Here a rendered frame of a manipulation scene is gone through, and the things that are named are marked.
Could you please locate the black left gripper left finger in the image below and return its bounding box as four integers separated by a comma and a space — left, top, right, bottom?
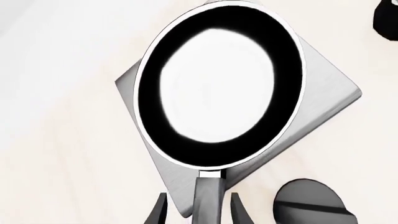
143, 192, 169, 224

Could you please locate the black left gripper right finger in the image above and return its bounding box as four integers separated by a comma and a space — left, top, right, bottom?
230, 192, 255, 224

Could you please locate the round black stove knob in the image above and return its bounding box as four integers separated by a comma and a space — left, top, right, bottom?
272, 178, 359, 224

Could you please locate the black frying pan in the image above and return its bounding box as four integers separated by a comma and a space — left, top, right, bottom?
132, 0, 308, 224

